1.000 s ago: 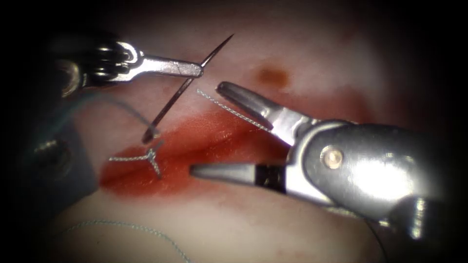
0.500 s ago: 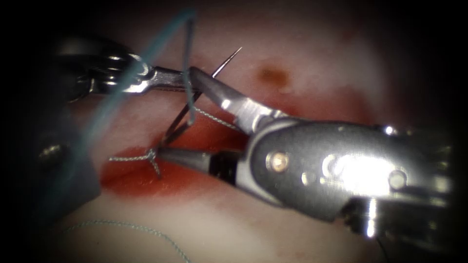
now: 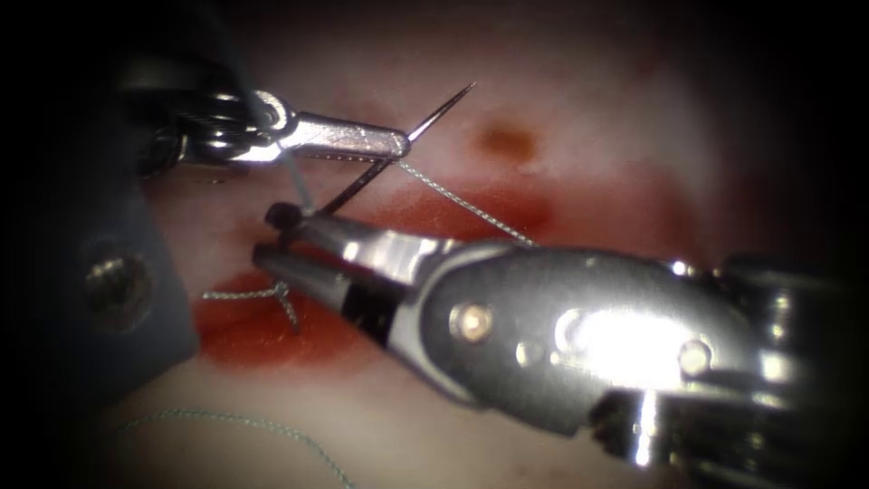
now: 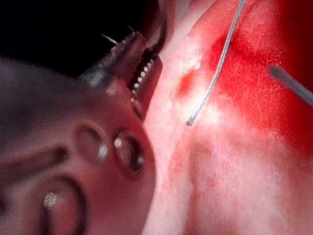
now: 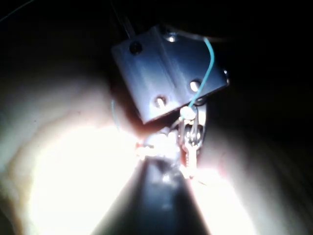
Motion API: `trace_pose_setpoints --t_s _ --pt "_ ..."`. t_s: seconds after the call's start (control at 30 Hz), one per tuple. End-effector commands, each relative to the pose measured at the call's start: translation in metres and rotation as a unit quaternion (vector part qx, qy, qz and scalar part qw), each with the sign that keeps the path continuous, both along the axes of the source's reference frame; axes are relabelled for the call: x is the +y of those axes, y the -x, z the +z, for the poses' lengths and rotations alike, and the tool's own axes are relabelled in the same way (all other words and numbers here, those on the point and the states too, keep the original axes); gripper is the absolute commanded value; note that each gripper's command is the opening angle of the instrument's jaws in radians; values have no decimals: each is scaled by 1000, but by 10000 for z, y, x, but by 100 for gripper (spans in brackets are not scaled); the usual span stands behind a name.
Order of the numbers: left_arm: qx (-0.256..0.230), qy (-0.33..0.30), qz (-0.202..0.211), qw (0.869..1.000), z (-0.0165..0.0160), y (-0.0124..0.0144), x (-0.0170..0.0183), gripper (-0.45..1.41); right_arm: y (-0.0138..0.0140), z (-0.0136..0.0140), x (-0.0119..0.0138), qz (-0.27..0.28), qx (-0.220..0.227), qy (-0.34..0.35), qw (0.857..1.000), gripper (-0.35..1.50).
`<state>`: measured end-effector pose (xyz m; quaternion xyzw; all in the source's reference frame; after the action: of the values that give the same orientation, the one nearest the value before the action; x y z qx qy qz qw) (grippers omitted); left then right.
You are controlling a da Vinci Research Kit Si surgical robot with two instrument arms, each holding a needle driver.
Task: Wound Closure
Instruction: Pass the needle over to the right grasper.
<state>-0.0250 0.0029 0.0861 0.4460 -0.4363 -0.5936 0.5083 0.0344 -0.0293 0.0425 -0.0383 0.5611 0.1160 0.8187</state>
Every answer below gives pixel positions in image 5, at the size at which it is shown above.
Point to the left arm needle driver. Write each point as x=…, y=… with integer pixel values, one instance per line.
x=193, y=134

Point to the right arm needle driver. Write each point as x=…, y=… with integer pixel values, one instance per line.
x=161, y=147

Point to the left arm needle driver jaw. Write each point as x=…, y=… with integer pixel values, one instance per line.
x=189, y=159

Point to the dark right arm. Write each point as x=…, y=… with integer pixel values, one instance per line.
x=156, y=208

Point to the grey block with screws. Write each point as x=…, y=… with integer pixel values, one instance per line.
x=159, y=68

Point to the tissue pad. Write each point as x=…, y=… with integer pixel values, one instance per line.
x=61, y=147

